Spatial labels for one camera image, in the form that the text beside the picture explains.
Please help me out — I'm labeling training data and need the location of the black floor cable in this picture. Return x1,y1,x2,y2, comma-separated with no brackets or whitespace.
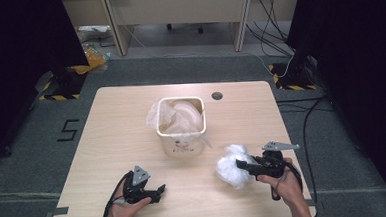
276,93,337,205

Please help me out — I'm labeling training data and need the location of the bundle of black cables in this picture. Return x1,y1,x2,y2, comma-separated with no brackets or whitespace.
244,0,296,61

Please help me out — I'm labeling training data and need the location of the clear plastic bag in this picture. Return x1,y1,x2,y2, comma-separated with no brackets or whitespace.
145,97,214,153

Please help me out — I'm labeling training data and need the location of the yellow plastic bag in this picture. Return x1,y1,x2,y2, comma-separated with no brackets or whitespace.
68,42,113,76

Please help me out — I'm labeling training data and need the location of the black tape strip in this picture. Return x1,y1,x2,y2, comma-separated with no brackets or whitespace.
44,206,70,217

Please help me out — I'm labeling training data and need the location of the beige desk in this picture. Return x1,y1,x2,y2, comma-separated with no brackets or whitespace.
59,0,308,61

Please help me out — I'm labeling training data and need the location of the black curtain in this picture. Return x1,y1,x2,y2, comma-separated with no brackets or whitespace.
283,0,386,217
0,0,96,167

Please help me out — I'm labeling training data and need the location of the black right gripper strap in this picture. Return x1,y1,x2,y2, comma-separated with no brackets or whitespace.
269,162,305,202

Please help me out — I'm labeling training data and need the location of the black stand base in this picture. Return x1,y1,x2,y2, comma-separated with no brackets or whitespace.
37,65,90,103
267,53,318,93

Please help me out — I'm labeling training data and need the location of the white plastic bag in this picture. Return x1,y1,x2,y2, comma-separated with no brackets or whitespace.
214,142,260,191

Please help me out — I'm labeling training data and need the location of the white packet pile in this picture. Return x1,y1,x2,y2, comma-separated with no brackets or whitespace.
76,24,112,43

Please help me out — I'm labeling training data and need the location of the white square bin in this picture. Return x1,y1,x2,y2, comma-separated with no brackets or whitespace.
154,95,208,159

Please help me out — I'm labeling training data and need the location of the person's right hand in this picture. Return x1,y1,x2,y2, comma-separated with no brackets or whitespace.
255,156,306,207

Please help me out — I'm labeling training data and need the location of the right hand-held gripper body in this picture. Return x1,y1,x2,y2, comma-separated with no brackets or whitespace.
252,139,303,181

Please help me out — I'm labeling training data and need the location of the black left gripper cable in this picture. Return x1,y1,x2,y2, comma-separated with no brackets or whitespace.
98,170,137,217

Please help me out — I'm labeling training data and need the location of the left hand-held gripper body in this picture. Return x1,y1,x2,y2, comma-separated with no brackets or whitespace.
120,163,161,206

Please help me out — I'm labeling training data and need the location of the person's left hand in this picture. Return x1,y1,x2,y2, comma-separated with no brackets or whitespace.
106,178,154,217

